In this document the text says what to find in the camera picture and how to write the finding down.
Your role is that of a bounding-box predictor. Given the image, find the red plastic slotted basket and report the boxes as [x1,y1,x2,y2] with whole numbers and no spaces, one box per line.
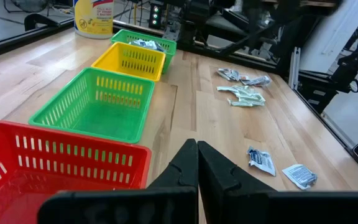
[0,120,152,224]

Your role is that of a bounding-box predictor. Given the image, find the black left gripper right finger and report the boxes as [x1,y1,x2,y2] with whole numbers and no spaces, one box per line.
[198,140,358,224]

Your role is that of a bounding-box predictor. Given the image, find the green plastic slotted basket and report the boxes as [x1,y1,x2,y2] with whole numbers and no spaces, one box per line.
[109,29,178,75]
[28,67,156,144]

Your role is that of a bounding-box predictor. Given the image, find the black floor fan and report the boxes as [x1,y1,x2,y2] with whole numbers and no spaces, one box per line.
[3,0,51,15]

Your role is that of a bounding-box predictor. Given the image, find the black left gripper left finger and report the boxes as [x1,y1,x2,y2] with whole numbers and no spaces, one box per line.
[37,138,199,224]

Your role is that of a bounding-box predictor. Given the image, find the Lysol wipes canister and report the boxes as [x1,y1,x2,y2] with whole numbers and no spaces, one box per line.
[73,0,115,40]

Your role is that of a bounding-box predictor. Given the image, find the black electronics box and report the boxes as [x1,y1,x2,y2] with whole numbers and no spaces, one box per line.
[149,2,163,29]

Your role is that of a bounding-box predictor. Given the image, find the yellow plastic slotted basket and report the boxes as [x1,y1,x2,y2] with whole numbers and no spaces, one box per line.
[91,42,167,83]

